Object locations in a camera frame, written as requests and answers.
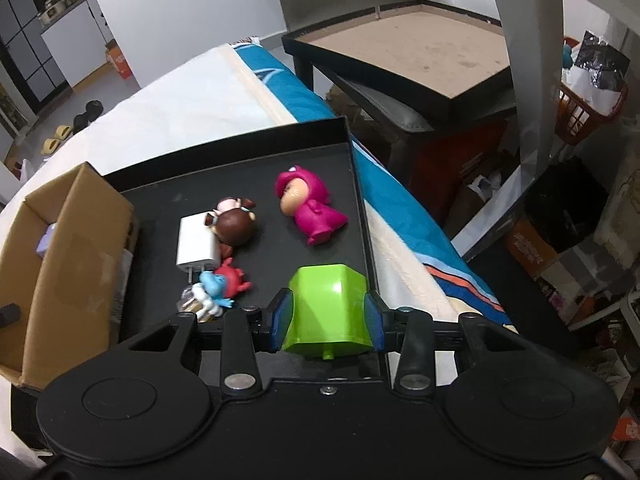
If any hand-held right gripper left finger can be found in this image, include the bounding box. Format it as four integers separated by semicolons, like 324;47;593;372
115;287;296;392

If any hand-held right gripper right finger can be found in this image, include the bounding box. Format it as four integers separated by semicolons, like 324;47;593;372
362;290;542;393

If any green plastic toy block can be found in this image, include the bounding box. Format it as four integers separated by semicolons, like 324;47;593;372
281;264;375;361

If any blue and red figurine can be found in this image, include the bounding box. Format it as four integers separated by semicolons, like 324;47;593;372
192;257;251;311

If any brown cardboard box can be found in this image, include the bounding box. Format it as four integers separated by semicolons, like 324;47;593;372
0;162;135;391

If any pink hooded figurine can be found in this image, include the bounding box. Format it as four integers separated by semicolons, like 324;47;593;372
274;164;349;247

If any black tray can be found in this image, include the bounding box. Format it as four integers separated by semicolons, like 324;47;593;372
100;116;391;386

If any purple plastic toy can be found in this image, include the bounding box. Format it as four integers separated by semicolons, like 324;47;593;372
36;224;57;257

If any clear gold trinket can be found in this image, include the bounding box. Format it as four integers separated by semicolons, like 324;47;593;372
176;285;223;322

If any brown haired figurine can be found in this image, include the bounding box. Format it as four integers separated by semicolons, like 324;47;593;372
202;197;258;261

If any white charger plug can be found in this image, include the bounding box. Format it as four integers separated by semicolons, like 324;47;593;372
176;214;223;283

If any blue printed blanket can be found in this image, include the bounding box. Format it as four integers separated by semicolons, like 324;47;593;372
232;37;518;333

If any orange cardboard carton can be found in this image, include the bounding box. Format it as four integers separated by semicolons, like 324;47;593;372
105;42;133;81

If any white cabinet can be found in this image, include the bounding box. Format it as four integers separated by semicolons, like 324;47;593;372
40;0;116;88

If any orange plastic basket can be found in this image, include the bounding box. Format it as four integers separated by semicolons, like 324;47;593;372
555;37;628;146

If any white board panel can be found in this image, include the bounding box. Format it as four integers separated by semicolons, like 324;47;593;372
80;0;288;88

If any grey metal frame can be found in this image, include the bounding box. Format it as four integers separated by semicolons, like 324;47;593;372
487;0;563;181

